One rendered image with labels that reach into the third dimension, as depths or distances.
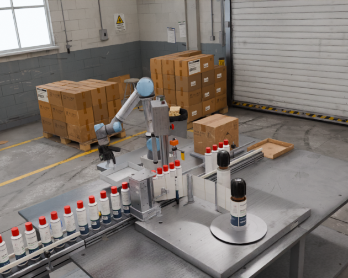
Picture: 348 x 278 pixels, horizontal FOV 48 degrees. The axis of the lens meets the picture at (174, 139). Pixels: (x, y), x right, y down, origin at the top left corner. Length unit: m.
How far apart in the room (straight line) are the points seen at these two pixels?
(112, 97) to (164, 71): 1.03
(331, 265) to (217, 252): 1.28
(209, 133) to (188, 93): 3.31
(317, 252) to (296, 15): 4.45
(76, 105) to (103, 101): 0.49
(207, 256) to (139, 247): 0.40
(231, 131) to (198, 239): 1.34
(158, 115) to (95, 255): 0.90
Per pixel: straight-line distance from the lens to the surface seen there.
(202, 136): 3.22
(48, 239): 2.19
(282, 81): 7.12
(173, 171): 2.56
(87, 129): 6.02
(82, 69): 8.58
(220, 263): 2.00
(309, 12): 6.78
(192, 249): 2.10
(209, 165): 2.81
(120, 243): 2.28
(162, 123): 2.45
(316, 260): 3.20
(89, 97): 5.97
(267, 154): 3.33
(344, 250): 3.35
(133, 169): 3.04
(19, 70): 7.92
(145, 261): 2.13
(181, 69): 6.40
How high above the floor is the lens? 2.10
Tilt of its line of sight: 20 degrees down
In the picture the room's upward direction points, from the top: 4 degrees counter-clockwise
